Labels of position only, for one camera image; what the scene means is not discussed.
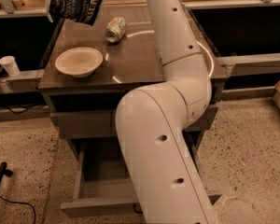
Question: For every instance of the open grey middle drawer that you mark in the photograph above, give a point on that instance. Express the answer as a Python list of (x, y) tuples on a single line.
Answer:
[(96, 196)]

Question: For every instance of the blue chip bag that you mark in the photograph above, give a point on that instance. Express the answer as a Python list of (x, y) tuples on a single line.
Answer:
[(82, 11)]

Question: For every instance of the crushed soda can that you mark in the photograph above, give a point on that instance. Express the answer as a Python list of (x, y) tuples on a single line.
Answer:
[(115, 30)]

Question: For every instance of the black middle drawer handle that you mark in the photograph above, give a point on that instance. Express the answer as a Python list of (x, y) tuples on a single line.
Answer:
[(137, 208)]

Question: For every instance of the closed grey upper drawer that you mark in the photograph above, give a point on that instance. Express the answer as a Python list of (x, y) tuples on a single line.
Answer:
[(101, 123)]

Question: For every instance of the white paper cup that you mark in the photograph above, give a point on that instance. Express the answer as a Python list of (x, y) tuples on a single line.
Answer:
[(10, 65)]

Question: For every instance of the white bowl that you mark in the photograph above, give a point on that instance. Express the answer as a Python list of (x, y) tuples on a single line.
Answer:
[(79, 62)]

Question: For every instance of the grey drawer cabinet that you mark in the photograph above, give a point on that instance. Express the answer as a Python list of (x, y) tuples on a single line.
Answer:
[(130, 64)]

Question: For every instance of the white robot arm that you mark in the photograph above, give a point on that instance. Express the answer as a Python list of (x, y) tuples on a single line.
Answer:
[(186, 91)]

